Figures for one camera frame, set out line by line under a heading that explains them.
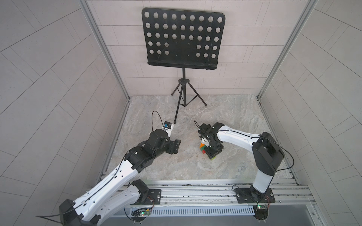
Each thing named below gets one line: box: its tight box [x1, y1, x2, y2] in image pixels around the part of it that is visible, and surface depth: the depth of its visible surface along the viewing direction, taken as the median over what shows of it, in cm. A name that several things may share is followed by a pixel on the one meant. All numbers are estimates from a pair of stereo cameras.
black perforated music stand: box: [141, 7, 226, 124], surface depth 69 cm
